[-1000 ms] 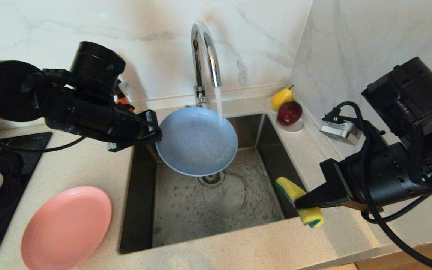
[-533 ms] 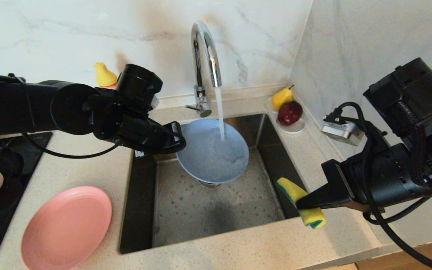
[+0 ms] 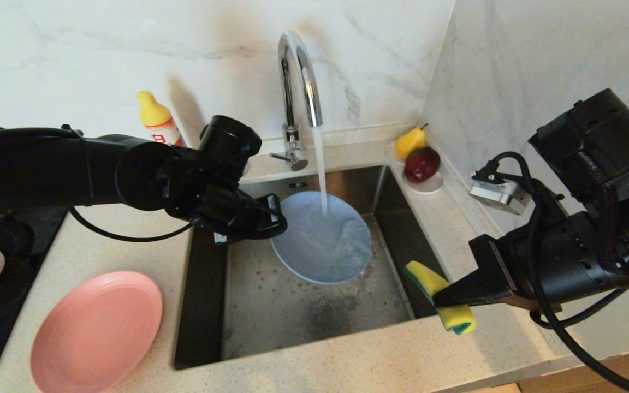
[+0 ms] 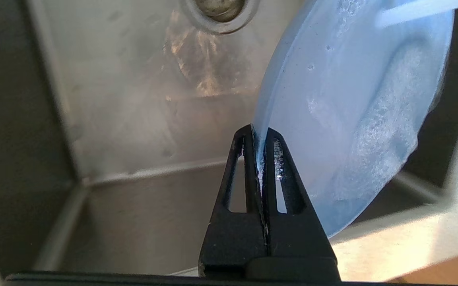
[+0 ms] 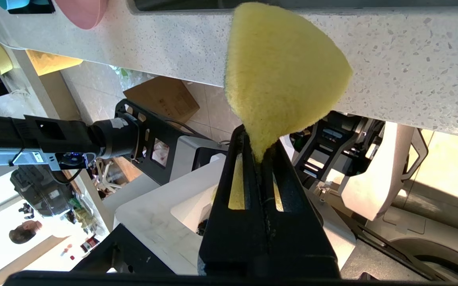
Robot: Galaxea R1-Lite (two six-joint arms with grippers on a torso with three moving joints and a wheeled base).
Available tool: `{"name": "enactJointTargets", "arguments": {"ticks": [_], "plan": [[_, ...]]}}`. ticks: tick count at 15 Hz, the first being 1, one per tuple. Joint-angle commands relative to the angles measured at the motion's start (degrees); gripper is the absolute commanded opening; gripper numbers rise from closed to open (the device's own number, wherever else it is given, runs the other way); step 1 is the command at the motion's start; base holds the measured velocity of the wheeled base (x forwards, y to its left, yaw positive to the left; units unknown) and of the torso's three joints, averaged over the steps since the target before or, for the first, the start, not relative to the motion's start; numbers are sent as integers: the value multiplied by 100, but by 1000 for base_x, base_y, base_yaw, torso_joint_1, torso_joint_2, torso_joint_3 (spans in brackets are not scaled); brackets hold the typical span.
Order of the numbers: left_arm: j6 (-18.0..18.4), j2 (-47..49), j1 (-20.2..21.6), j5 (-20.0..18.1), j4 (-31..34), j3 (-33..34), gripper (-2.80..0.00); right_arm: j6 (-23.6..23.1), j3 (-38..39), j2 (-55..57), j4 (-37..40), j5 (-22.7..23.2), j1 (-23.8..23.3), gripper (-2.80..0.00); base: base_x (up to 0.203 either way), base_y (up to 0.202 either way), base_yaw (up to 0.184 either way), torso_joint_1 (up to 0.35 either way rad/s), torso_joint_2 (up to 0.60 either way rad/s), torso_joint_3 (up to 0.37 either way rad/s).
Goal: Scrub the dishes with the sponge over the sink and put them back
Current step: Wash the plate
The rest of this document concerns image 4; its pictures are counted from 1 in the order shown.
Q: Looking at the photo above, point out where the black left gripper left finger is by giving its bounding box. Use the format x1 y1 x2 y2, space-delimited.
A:
198 124 268 278

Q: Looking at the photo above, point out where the blue-grey plate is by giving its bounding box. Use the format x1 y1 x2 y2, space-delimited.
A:
252 0 456 239

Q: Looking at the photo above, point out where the round metal drain strainer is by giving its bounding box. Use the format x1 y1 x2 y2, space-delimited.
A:
179 0 261 35

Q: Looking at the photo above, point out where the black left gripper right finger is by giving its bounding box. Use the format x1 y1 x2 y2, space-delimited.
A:
261 127 341 280

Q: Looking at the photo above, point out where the stainless steel sink basin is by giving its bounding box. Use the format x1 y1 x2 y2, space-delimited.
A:
0 0 458 286

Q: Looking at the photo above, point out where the light wooden cabinet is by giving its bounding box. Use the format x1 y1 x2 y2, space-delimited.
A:
388 250 458 286

